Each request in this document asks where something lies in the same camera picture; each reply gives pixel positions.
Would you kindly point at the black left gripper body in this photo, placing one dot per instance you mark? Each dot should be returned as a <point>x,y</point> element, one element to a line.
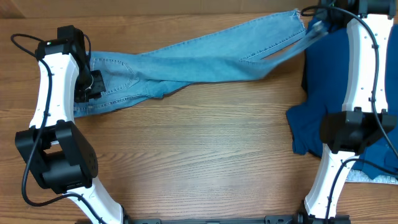
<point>96,83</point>

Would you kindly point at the light blue jeans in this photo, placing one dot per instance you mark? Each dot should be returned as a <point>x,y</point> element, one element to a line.
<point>245,52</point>

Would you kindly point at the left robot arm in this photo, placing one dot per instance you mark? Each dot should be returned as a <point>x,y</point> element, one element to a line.
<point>59,161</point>

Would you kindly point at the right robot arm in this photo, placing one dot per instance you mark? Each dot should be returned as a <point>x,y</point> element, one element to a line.
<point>364,117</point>

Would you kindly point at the cardboard back panel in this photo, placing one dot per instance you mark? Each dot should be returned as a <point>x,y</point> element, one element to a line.
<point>20,9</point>

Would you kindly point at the dark blue shirt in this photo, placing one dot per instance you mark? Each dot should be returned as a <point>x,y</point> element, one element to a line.
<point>325,82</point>

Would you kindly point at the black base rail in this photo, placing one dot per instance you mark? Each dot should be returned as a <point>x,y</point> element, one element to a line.
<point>217,220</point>

